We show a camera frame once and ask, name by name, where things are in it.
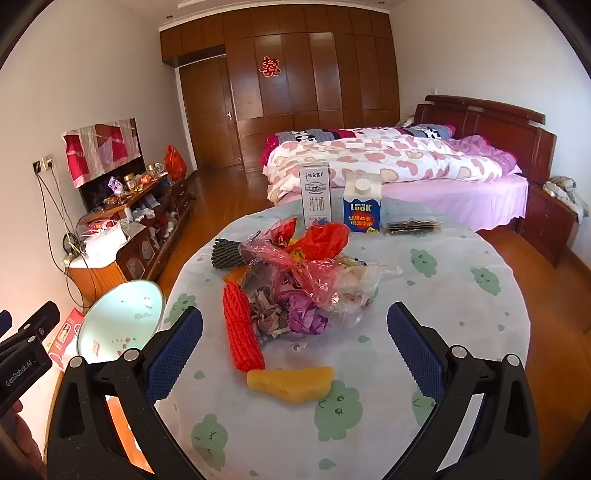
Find wooden wardrobe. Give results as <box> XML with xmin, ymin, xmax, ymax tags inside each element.
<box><xmin>159</xmin><ymin>4</ymin><xmax>402</xmax><ymax>174</ymax></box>

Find red plastic bag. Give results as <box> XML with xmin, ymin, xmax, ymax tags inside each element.
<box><xmin>240</xmin><ymin>222</ymin><xmax>352</xmax><ymax>308</ymax></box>

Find red foam net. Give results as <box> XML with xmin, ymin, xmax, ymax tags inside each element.
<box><xmin>222</xmin><ymin>282</ymin><xmax>267</xmax><ymax>371</ymax></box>

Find wooden nightstand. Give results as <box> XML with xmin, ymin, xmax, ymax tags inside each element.
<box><xmin>515</xmin><ymin>178</ymin><xmax>583</xmax><ymax>268</ymax></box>

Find red cardboard box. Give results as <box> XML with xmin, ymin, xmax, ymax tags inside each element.
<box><xmin>48</xmin><ymin>308</ymin><xmax>86</xmax><ymax>370</ymax></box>

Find heart print duvet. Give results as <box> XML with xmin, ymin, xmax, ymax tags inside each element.
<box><xmin>268</xmin><ymin>131</ymin><xmax>522</xmax><ymax>206</ymax></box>

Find white box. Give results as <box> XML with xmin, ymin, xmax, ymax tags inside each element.
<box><xmin>81</xmin><ymin>222</ymin><xmax>130</xmax><ymax>268</ymax></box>

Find mint green metal bin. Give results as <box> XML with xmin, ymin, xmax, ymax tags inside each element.
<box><xmin>76</xmin><ymin>279</ymin><xmax>166</xmax><ymax>370</ymax></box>

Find black television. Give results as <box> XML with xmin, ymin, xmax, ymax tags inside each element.
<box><xmin>78</xmin><ymin>117</ymin><xmax>141</xmax><ymax>215</ymax></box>

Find tall white milk carton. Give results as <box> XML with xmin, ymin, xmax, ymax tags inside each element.
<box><xmin>298</xmin><ymin>163</ymin><xmax>331</xmax><ymax>230</ymax></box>

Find hanging cables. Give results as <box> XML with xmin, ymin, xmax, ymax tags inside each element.
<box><xmin>37</xmin><ymin>166</ymin><xmax>93</xmax><ymax>310</ymax></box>

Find dark wooden bed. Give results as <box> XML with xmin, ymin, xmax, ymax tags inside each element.
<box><xmin>261</xmin><ymin>95</ymin><xmax>559</xmax><ymax>268</ymax></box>

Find orange plastic bag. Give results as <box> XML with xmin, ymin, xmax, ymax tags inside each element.
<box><xmin>164</xmin><ymin>144</ymin><xmax>188</xmax><ymax>182</ymax></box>

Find red and white cloth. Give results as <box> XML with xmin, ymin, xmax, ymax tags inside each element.
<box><xmin>62</xmin><ymin>119</ymin><xmax>141</xmax><ymax>188</ymax></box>

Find clear plastic bag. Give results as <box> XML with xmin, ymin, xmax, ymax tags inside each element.
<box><xmin>318</xmin><ymin>261</ymin><xmax>402</xmax><ymax>325</ymax></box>

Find light wooden side cabinet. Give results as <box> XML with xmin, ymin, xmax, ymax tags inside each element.
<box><xmin>65</xmin><ymin>256</ymin><xmax>127</xmax><ymax>310</ymax></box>

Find orange snack packet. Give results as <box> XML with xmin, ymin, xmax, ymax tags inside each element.
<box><xmin>223</xmin><ymin>267</ymin><xmax>251</xmax><ymax>288</ymax></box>

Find wooden door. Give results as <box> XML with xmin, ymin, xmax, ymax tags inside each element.
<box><xmin>179</xmin><ymin>58</ymin><xmax>245</xmax><ymax>172</ymax></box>

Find grey patterned wrapper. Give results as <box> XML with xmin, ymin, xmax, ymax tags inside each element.
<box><xmin>249</xmin><ymin>288</ymin><xmax>291</xmax><ymax>343</ymax></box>

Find grey foam net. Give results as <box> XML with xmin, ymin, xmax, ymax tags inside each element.
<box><xmin>212</xmin><ymin>237</ymin><xmax>246</xmax><ymax>271</ymax></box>

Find yellow sponge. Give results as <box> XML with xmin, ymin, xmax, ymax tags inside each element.
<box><xmin>246</xmin><ymin>367</ymin><xmax>334</xmax><ymax>405</ymax></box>

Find blue and white milk carton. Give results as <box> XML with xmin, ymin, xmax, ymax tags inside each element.
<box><xmin>342</xmin><ymin>172</ymin><xmax>382</xmax><ymax>234</ymax></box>

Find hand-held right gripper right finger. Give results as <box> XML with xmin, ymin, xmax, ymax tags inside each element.
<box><xmin>387</xmin><ymin>302</ymin><xmax>541</xmax><ymax>480</ymax></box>

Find grey crumpled cloth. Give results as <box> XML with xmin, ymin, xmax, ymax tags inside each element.
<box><xmin>543</xmin><ymin>175</ymin><xmax>585</xmax><ymax>217</ymax></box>

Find dark snack packet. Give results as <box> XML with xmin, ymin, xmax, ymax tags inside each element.
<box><xmin>382</xmin><ymin>217</ymin><xmax>444</xmax><ymax>237</ymax></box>

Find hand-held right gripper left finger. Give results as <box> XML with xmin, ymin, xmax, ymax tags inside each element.
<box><xmin>46</xmin><ymin>305</ymin><xmax>218</xmax><ymax>480</ymax></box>

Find dark wooden television cabinet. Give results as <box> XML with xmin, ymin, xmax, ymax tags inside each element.
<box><xmin>78</xmin><ymin>173</ymin><xmax>195</xmax><ymax>282</ymax></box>

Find cloud print tablecloth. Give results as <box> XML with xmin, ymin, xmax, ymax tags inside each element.
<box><xmin>154</xmin><ymin>189</ymin><xmax>532</xmax><ymax>480</ymax></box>

